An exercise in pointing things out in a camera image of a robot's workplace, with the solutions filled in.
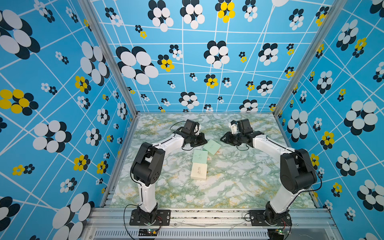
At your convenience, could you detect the mint jewelry box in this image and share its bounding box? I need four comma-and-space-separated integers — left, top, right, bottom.
203, 140, 221, 155
192, 150, 208, 164

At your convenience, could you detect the cream drawer jewelry box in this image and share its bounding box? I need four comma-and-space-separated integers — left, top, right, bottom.
191, 163, 208, 181

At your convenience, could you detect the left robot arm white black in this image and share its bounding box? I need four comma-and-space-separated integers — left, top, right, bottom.
130, 132, 208, 214

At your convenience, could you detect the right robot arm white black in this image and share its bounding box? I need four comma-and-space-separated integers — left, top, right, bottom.
221, 131, 317, 223

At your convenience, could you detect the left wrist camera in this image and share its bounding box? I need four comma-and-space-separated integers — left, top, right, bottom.
182, 120, 200, 135

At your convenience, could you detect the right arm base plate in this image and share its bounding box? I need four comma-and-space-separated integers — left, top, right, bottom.
249, 209, 292, 227

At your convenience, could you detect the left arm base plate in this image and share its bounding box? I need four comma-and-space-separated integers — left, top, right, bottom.
129, 208, 171, 226

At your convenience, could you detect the aluminium front rail frame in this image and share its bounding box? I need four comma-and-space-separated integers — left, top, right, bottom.
81, 208, 342, 240

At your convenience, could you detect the left aluminium corner post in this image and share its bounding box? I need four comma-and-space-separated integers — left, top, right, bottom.
79, 0, 138, 119

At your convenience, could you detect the aluminium corner post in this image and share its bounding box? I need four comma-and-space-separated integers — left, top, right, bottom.
79, 0, 138, 119
273, 0, 347, 119

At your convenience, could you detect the right aluminium corner post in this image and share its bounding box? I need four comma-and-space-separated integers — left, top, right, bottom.
273, 0, 347, 119

